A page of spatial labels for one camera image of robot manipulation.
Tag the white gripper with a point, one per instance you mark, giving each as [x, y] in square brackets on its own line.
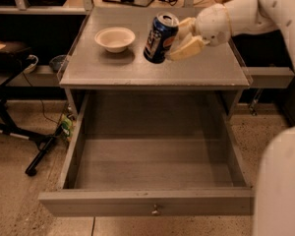
[213, 23]

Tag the open grey top drawer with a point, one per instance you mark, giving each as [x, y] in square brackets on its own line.
[112, 171]

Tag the dark round bowl on shelf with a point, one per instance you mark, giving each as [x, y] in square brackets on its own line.
[57, 62]

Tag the black folding stand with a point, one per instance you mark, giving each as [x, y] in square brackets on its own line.
[44, 143]

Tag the metal drawer knob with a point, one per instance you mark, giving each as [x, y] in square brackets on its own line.
[155, 211]

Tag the green small object on floor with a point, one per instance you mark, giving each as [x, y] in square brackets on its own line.
[66, 125]

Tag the black box on stand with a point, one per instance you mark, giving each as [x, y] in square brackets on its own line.
[14, 50]

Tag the blue pepsi can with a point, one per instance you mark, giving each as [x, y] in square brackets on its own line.
[162, 33]

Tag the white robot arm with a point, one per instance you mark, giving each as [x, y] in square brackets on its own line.
[274, 202]

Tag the grey cabinet with top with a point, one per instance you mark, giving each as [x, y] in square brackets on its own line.
[126, 90]

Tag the white paper bowl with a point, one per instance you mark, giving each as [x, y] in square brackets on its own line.
[115, 40]

